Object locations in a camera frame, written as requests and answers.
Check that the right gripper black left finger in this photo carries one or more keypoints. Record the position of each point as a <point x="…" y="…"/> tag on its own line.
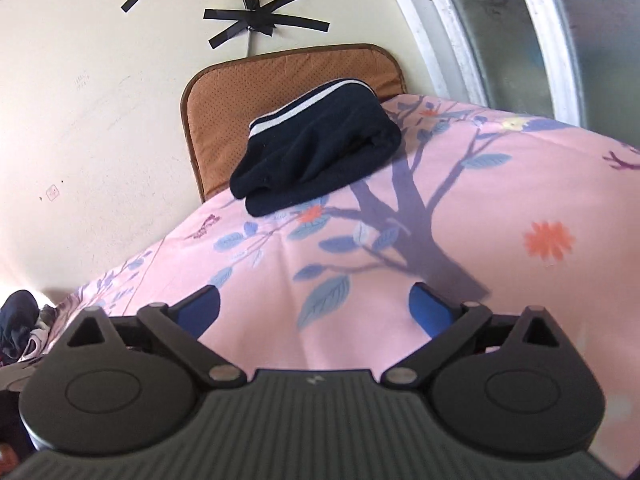
<point x="197" y="312"/>

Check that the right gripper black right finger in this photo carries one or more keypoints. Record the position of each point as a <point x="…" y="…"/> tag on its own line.
<point x="432" y="313"/>

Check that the green navy striped knit sweater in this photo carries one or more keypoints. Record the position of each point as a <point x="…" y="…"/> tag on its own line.
<point x="328" y="138"/>

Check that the pink floral bed sheet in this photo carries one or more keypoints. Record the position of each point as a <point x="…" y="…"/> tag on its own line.
<point x="507" y="210"/>

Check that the dark navy clothes pile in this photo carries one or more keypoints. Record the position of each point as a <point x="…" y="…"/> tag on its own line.
<point x="18" y="318"/>

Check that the white window frame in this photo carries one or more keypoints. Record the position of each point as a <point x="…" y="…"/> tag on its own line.
<point x="576" y="61"/>

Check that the brown cushion mat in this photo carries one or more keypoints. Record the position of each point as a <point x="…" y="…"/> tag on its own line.
<point x="220" y="101"/>

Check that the black tape strips on wall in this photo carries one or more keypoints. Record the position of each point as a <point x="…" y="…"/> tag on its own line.
<point x="253" y="17"/>

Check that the white printed garment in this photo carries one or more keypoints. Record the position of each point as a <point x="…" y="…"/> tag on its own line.
<point x="39" y="335"/>

